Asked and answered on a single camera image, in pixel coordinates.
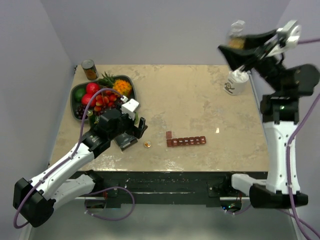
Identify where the black razor box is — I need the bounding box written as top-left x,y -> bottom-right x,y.
114,133 -> 138,151

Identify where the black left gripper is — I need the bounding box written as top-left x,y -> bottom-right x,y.
109,103 -> 147,140

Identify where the green lime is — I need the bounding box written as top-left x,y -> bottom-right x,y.
73,88 -> 86,103

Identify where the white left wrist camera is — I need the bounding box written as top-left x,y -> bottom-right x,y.
121,99 -> 140,118

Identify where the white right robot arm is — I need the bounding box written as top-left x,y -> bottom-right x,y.
218,21 -> 320,209

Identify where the dark grape bunch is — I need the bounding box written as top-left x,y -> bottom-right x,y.
74,104 -> 88,120

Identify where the red apple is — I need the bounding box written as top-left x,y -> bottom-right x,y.
85,82 -> 100,95
81,93 -> 96,107

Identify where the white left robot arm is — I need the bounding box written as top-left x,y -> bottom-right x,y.
13,108 -> 148,229

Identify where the tin can with fruit label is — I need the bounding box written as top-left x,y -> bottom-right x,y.
81,59 -> 99,81

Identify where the clear pill bottle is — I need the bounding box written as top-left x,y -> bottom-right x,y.
226,20 -> 246,49

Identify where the white paper roll pack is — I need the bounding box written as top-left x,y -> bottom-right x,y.
223,69 -> 249,96

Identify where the orange horned melon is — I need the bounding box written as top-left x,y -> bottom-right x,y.
113,79 -> 133,97

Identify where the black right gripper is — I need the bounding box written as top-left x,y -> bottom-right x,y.
220,28 -> 288,94

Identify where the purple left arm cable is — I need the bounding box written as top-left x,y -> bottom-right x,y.
12,87 -> 126,230

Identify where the red weekly pill organizer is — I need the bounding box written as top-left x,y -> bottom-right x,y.
165,131 -> 207,148

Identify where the dark green fruit tray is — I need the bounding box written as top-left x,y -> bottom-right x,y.
70,73 -> 137,121

